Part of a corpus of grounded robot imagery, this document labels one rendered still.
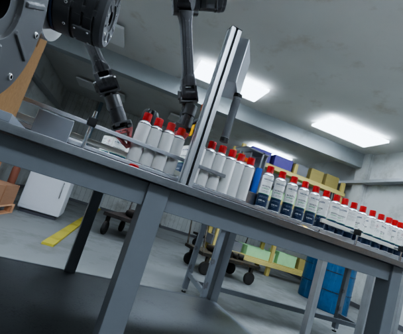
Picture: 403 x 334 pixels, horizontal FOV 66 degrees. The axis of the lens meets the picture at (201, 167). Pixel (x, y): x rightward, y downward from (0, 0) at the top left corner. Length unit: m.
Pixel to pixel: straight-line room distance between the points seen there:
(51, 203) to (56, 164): 4.53
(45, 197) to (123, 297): 4.54
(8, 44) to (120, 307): 0.66
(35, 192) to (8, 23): 5.04
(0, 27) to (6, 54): 0.02
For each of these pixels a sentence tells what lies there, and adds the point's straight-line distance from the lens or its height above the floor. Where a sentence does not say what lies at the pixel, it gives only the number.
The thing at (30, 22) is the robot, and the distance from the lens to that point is 0.36.
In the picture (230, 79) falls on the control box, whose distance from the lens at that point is 1.24.
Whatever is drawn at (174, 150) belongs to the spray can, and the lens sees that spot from 1.26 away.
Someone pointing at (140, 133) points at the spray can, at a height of 0.99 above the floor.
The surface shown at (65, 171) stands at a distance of 0.78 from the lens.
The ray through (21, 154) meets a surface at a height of 0.78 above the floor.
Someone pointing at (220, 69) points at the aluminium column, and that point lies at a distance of 1.23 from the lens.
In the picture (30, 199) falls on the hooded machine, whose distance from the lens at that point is 5.35.
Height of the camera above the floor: 0.77
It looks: 8 degrees up
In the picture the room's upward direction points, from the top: 18 degrees clockwise
